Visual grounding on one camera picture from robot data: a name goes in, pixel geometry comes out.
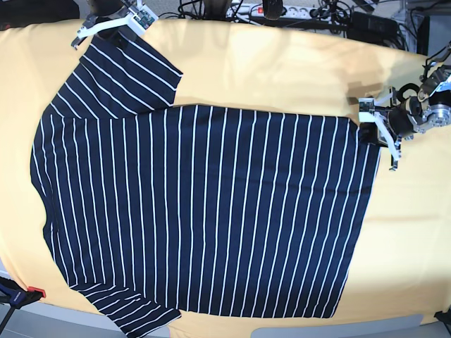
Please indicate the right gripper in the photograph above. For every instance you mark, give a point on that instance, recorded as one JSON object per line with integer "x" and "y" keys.
{"x": 120, "y": 39}

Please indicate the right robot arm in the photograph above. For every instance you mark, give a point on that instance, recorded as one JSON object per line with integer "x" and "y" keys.
{"x": 104, "y": 10}

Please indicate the black power adapter box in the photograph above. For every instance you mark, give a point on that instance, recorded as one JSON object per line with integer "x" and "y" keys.
{"x": 371, "y": 28}

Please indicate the black computer tower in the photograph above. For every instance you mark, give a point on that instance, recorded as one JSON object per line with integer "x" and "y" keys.
{"x": 422, "y": 36}

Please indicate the black clamp right corner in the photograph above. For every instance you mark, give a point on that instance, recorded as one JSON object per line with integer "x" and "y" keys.
{"x": 443, "y": 316}

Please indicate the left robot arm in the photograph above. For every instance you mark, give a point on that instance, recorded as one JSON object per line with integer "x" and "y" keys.
{"x": 433, "y": 93}

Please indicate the white power strip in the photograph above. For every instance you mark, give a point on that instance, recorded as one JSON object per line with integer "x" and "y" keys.
{"x": 253, "y": 12}

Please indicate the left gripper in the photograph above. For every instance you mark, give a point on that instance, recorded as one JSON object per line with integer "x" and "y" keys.
{"x": 400, "y": 121}

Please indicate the navy white striped T-shirt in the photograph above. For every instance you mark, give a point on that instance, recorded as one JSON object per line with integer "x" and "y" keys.
{"x": 154, "y": 209}

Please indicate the blue red table clamp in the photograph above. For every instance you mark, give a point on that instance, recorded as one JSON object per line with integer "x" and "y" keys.
{"x": 16, "y": 297}

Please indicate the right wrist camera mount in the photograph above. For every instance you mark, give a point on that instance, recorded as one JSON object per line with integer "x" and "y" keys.
{"x": 136, "y": 15}

